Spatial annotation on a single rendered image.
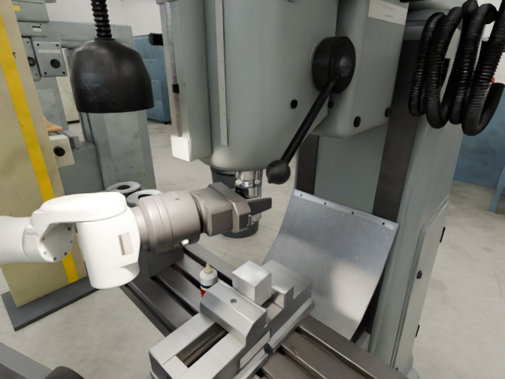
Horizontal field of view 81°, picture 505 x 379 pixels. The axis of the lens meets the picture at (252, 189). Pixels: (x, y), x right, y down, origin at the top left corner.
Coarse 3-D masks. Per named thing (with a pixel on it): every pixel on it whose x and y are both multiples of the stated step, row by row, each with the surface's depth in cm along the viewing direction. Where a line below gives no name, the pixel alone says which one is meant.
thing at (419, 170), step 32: (416, 32) 59; (384, 128) 69; (416, 128) 64; (448, 128) 70; (320, 160) 84; (352, 160) 77; (384, 160) 71; (416, 160) 66; (448, 160) 81; (320, 192) 87; (352, 192) 79; (384, 192) 73; (416, 192) 70; (448, 192) 95; (416, 224) 74; (416, 256) 80; (384, 288) 81; (416, 288) 90; (384, 320) 86; (416, 320) 109; (384, 352) 90
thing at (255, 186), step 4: (236, 180) 52; (240, 180) 52; (256, 180) 52; (236, 184) 50; (240, 184) 50; (244, 184) 50; (248, 184) 50; (252, 184) 50; (256, 184) 50; (260, 184) 50; (236, 188) 50; (240, 188) 50; (244, 188) 49; (248, 188) 49; (252, 188) 49; (256, 188) 50; (260, 188) 51; (244, 192) 50; (248, 192) 49; (252, 192) 50
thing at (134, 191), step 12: (108, 192) 80; (120, 192) 80; (132, 192) 81; (144, 192) 80; (156, 192) 80; (132, 204) 74; (144, 252) 75; (168, 252) 81; (180, 252) 85; (144, 264) 77; (156, 264) 79; (168, 264) 82
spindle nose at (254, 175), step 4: (236, 172) 49; (240, 172) 48; (244, 172) 48; (248, 172) 48; (252, 172) 48; (256, 172) 49; (260, 172) 49; (236, 176) 49; (240, 176) 49; (244, 176) 48; (248, 176) 48; (252, 176) 48; (256, 176) 49; (260, 176) 50; (248, 180) 49
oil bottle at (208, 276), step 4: (208, 264) 66; (204, 268) 67; (208, 268) 66; (212, 268) 67; (200, 272) 68; (204, 272) 66; (208, 272) 66; (212, 272) 67; (216, 272) 68; (200, 276) 67; (204, 276) 66; (208, 276) 66; (212, 276) 66; (216, 276) 67; (200, 280) 67; (204, 280) 66; (208, 280) 66; (212, 280) 66; (216, 280) 68; (204, 284) 66; (208, 284) 66; (212, 284) 67; (204, 288) 67; (208, 288) 67; (204, 292) 67
